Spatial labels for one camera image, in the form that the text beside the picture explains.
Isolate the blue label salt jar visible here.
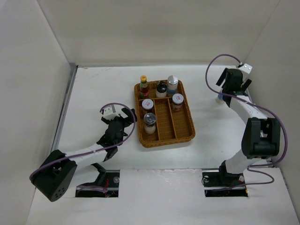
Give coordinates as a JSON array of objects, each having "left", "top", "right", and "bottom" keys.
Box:
[
  {"left": 216, "top": 94, "right": 225, "bottom": 105},
  {"left": 166, "top": 75, "right": 179, "bottom": 97}
]

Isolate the white lid pepper jar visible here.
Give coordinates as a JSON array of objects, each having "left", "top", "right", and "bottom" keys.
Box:
[{"left": 142, "top": 98, "right": 154, "bottom": 115}]

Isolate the dark lid spice jar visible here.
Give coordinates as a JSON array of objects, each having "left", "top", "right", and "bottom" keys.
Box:
[{"left": 143, "top": 113, "right": 157, "bottom": 135}]

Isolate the yellow cap red sauce bottle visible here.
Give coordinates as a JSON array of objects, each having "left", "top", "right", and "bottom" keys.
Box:
[{"left": 140, "top": 75, "right": 149, "bottom": 99}]

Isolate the black cap white bottle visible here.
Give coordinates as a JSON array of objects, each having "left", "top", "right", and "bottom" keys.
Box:
[{"left": 156, "top": 81, "right": 167, "bottom": 98}]

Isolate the red label spice jar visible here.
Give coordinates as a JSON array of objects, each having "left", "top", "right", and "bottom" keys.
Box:
[{"left": 172, "top": 94, "right": 184, "bottom": 111}]

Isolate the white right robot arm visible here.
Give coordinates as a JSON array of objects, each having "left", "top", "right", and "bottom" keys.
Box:
[{"left": 216, "top": 68, "right": 280, "bottom": 187}]

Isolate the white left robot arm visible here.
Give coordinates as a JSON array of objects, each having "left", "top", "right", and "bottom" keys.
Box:
[{"left": 30, "top": 105, "right": 137, "bottom": 202}]

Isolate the brown wicker divided basket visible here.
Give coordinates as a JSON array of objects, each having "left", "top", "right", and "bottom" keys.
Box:
[{"left": 134, "top": 81, "right": 195, "bottom": 148}]

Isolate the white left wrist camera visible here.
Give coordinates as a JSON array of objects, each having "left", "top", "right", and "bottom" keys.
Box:
[{"left": 102, "top": 105, "right": 119, "bottom": 120}]

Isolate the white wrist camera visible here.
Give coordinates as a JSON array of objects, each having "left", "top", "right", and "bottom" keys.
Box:
[
  {"left": 237, "top": 63, "right": 253, "bottom": 76},
  {"left": 102, "top": 105, "right": 119, "bottom": 120}
]

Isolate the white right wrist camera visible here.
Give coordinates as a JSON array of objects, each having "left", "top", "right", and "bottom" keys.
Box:
[{"left": 237, "top": 63, "right": 253, "bottom": 76}]

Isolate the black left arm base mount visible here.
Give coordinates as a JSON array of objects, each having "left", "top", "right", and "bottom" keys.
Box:
[{"left": 75, "top": 163, "right": 120, "bottom": 198}]

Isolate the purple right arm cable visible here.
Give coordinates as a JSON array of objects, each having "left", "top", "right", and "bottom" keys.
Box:
[{"left": 205, "top": 54, "right": 288, "bottom": 190}]

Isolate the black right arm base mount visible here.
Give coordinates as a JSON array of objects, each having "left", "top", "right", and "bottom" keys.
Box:
[{"left": 202, "top": 169, "right": 248, "bottom": 197}]

